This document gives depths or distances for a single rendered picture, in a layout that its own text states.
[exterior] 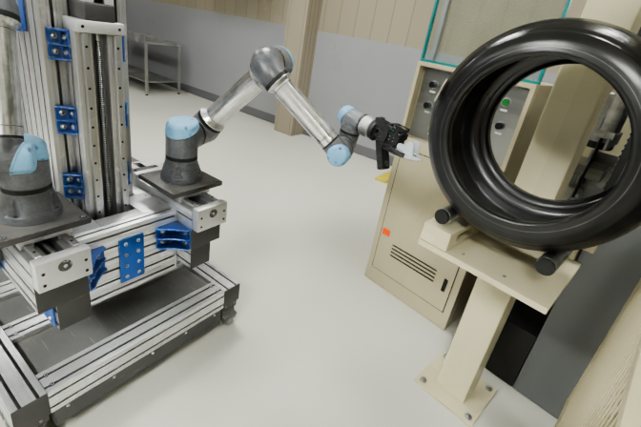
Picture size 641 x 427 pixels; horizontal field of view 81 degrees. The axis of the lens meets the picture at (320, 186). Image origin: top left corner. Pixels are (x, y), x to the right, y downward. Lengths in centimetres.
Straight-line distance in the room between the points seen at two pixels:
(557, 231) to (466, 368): 91
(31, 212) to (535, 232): 130
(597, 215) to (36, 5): 150
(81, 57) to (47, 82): 13
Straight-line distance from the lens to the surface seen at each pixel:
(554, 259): 108
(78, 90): 136
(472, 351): 173
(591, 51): 98
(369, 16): 456
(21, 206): 129
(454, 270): 200
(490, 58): 103
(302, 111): 126
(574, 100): 136
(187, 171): 148
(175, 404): 167
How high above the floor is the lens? 134
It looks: 23 degrees down
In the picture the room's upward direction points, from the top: 10 degrees clockwise
